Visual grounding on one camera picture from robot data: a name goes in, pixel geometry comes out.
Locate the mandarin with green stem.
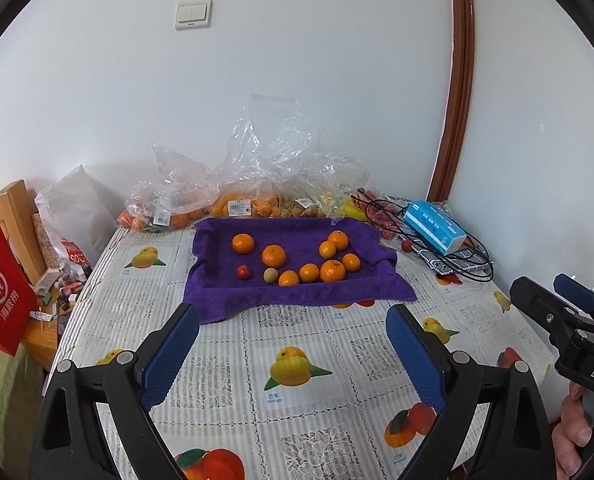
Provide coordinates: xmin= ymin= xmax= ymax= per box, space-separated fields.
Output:
xmin=320 ymin=260 xmax=347 ymax=283

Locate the clear bag of bananas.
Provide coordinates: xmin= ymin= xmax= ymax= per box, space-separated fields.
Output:
xmin=322 ymin=155 xmax=373 ymax=223

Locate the green bed sheet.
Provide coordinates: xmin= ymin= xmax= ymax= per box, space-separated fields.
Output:
xmin=0 ymin=345 xmax=53 ymax=441

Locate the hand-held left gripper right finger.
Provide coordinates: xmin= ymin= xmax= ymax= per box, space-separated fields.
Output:
xmin=387 ymin=304 xmax=552 ymax=480

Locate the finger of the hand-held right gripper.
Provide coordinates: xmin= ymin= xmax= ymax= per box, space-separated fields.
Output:
xmin=553 ymin=273 xmax=594 ymax=326
xmin=509 ymin=276 xmax=576 ymax=339

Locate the clutter of small toiletries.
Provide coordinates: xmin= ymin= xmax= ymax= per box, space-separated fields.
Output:
xmin=30 ymin=262 xmax=95 ymax=323

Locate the speckled paper bag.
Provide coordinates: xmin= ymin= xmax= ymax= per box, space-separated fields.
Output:
xmin=31 ymin=212 xmax=63 ymax=271

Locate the white plastic bag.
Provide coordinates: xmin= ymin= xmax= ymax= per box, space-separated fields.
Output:
xmin=34 ymin=164 xmax=123 ymax=261

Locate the person's right hand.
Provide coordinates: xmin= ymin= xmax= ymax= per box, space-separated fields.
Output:
xmin=551 ymin=381 xmax=594 ymax=480

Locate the black and white patterned pouch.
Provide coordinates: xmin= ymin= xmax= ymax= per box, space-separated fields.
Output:
xmin=419 ymin=240 xmax=488 ymax=276

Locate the wooden chair back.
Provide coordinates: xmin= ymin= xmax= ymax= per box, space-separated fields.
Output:
xmin=0 ymin=179 xmax=45 ymax=281

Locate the purple towel lined tray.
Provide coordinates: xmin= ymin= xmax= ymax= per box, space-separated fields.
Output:
xmin=183 ymin=216 xmax=418 ymax=325

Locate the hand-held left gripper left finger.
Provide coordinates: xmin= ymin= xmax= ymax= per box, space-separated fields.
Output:
xmin=30 ymin=304 xmax=201 ymax=480

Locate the wooden side table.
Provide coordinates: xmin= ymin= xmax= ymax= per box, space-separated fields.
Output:
xmin=20 ymin=270 xmax=93 ymax=376

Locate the large clear bag of oranges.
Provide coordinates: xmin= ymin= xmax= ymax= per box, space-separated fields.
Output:
xmin=212 ymin=95 xmax=323 ymax=218

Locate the clear bag of longans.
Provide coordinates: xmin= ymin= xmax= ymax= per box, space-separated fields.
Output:
xmin=277 ymin=155 xmax=338 ymax=220

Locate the blue tissue pack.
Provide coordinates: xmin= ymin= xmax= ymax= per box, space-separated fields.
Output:
xmin=402 ymin=200 xmax=468 ymax=256

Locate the clear bag of leafy mandarins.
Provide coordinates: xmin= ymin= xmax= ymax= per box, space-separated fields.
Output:
xmin=117 ymin=144 xmax=218 ymax=233

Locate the white light switch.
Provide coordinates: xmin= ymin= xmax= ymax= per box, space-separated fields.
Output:
xmin=175 ymin=1 xmax=213 ymax=30

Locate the black looped cable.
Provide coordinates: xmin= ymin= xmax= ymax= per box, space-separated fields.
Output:
xmin=357 ymin=195 xmax=495 ymax=283

